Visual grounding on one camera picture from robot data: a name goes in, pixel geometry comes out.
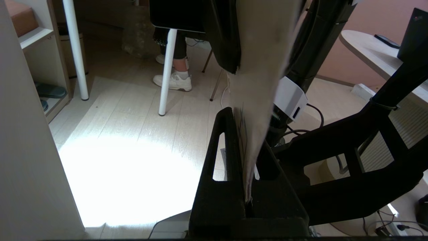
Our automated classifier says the black laptop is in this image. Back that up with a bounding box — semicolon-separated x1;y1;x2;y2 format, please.
398;7;428;62

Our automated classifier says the beige open shoe cabinet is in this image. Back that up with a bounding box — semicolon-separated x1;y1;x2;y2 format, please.
5;0;72;123

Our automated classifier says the wooden chair with metal legs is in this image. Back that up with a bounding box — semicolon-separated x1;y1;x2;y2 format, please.
202;50;224;102

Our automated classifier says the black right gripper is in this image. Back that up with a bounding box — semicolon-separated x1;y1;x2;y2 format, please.
149;0;242;75

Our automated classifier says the black robot torso frame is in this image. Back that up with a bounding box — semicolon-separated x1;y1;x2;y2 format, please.
267;60;428;225

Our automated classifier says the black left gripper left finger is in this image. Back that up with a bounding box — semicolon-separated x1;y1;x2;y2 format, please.
188;107;248;239

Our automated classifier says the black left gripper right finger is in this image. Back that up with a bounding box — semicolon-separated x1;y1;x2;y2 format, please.
249;141;310;239

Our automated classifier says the black phone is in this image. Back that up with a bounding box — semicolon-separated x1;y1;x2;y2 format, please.
374;33;400;49

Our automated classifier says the person in black trousers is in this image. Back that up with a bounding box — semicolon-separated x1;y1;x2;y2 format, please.
154;28;191;79

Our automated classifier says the white floor cord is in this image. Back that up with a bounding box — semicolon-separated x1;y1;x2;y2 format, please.
221;72;232;109

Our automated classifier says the round white table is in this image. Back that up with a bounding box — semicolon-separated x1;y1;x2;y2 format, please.
339;29;428;104

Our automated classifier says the grey plastic bag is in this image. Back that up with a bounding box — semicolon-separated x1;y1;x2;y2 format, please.
122;7;161;59

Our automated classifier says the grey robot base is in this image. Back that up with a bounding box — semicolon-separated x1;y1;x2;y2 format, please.
149;210;192;239

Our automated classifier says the beige room door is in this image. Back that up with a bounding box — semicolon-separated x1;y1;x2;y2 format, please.
0;0;87;240

